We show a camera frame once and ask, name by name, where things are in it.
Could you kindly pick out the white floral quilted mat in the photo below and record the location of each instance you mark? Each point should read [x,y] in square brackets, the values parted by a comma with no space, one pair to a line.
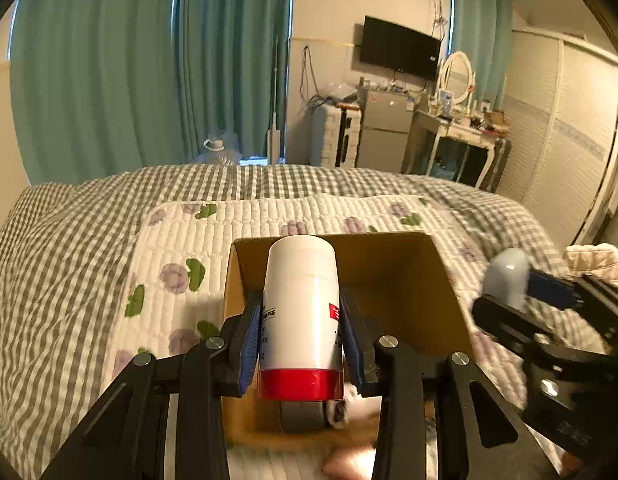
[175,294]

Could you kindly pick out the brown cardboard box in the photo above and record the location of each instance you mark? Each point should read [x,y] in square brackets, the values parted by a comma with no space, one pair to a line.
[393,284]

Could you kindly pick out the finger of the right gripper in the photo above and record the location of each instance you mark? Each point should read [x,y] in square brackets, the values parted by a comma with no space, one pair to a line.
[516,330]
[559,292]

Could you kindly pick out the clear water jug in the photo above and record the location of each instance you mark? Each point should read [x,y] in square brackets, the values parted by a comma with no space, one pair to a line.
[221,149]

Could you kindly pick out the silver small refrigerator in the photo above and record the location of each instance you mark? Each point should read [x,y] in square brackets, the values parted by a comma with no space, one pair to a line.
[385,127]

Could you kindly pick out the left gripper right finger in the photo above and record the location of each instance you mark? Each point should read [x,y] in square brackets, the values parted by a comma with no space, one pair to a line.
[358,345]

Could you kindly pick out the grey checkered bedspread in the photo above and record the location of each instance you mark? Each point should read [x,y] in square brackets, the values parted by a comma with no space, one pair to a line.
[65,251]

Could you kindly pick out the black wall television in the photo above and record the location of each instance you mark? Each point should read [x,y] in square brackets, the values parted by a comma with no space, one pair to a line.
[399,48]

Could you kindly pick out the teal window curtain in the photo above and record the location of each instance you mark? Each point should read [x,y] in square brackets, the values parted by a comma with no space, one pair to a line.
[105,86]

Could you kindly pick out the red patterned card box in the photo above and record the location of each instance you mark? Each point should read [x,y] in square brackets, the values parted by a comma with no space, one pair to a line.
[353,463]

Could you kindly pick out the white dressing table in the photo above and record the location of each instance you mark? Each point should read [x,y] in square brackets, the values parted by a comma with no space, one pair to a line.
[426,133]

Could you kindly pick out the white oval mirror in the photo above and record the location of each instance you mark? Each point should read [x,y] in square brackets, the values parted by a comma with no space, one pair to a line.
[456,78]

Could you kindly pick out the white louvred wardrobe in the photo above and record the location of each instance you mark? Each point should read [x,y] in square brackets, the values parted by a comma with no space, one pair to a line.
[561,101]

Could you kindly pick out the white power adapter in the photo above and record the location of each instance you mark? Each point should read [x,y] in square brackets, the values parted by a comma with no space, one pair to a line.
[352,408]

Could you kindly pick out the white bottle red cap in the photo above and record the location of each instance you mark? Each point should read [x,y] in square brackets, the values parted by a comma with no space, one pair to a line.
[300,344]

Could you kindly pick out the teal side curtain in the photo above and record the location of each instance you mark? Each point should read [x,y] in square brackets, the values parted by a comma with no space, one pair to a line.
[482,29]

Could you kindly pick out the grey metal case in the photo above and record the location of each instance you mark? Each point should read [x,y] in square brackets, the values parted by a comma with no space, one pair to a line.
[303,416]

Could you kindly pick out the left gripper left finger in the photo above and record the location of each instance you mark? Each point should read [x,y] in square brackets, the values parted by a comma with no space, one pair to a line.
[244,345]

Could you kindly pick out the white suitcase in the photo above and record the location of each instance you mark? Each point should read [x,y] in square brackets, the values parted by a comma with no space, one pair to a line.
[335,131]

